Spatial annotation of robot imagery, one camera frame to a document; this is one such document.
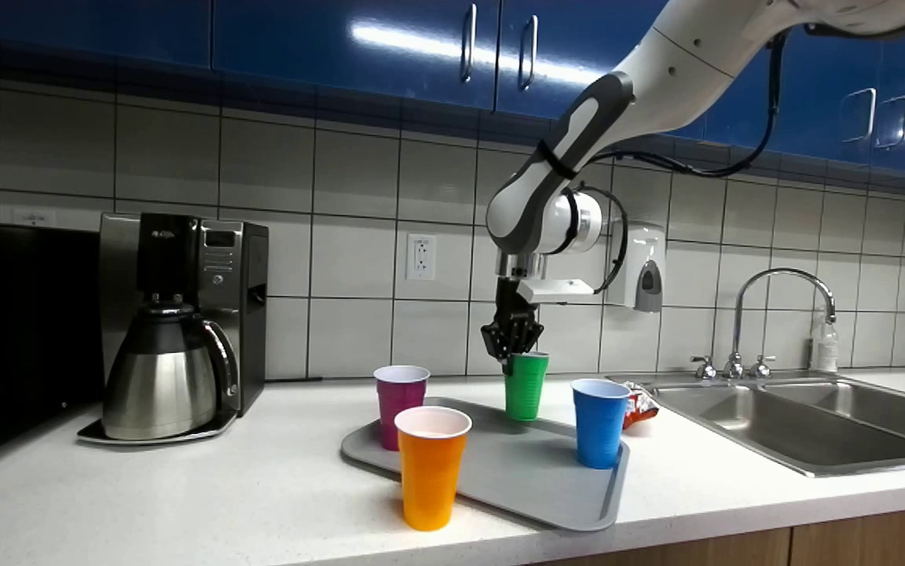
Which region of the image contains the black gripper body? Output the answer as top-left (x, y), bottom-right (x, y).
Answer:
top-left (490, 272), bottom-right (537, 338)

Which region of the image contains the green plastic cup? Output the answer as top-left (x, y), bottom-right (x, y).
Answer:
top-left (502, 349), bottom-right (554, 426)

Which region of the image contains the blue plastic cup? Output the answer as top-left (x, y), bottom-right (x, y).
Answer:
top-left (569, 378), bottom-right (634, 471)

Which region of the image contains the orange plastic cup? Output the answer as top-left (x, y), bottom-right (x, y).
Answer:
top-left (392, 401), bottom-right (475, 535)

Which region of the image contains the grey plastic tray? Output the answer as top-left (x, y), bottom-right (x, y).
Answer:
top-left (339, 393), bottom-right (632, 535)

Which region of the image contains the magenta plastic cup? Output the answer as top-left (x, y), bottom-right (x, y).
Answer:
top-left (372, 362), bottom-right (434, 451)

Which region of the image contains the red snack bag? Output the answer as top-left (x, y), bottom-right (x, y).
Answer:
top-left (619, 378), bottom-right (662, 433)

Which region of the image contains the chrome gooseneck faucet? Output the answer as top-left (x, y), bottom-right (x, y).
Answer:
top-left (726, 263), bottom-right (843, 384)

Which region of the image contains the black coffee maker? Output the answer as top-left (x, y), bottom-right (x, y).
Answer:
top-left (76, 211), bottom-right (269, 450)

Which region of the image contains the stainless steel double sink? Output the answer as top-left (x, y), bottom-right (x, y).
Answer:
top-left (647, 371), bottom-right (905, 480)

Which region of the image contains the clear soap bottle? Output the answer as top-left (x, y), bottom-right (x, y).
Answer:
top-left (806, 310), bottom-right (843, 378)

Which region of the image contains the stainless steel coffee carafe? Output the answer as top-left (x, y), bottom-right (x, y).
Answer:
top-left (100, 304), bottom-right (242, 440)

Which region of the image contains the wooden lower cabinet front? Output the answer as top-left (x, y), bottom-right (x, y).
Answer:
top-left (539, 500), bottom-right (905, 566)

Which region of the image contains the black microwave oven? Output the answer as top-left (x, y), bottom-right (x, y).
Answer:
top-left (0, 217), bottom-right (106, 469)

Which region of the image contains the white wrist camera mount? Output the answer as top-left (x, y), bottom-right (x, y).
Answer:
top-left (517, 270), bottom-right (600, 307)

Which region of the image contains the white wall outlet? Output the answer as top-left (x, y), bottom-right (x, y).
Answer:
top-left (405, 230), bottom-right (441, 282)

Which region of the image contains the white wall soap dispenser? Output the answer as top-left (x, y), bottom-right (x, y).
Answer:
top-left (605, 219), bottom-right (669, 313)

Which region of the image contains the silver cabinet door handle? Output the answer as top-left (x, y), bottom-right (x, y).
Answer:
top-left (516, 8), bottom-right (539, 95)
top-left (843, 85), bottom-right (880, 144)
top-left (459, 0), bottom-right (481, 89)
top-left (880, 92), bottom-right (905, 152)

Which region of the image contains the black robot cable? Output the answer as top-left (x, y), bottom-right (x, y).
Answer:
top-left (574, 27), bottom-right (793, 299)

